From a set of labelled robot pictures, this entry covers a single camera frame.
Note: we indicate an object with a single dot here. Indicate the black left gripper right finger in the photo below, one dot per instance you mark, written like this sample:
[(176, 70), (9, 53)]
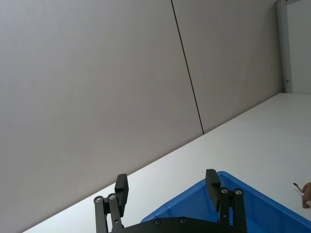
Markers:
[(226, 201)]

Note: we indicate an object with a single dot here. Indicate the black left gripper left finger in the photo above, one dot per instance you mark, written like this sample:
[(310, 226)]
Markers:
[(120, 194)]

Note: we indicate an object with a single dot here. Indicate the blue plastic bin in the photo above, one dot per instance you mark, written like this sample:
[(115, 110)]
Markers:
[(262, 206)]

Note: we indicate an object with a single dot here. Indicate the brown toy animal figure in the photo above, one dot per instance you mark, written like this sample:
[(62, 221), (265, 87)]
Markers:
[(306, 194)]

